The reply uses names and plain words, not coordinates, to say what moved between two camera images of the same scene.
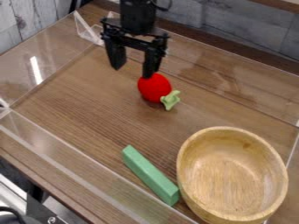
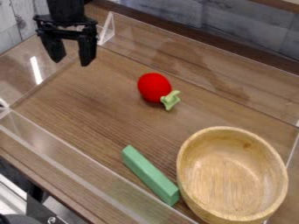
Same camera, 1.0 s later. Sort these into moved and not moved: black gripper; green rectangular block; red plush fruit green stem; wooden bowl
Moved: black gripper
Not moved: wooden bowl; red plush fruit green stem; green rectangular block
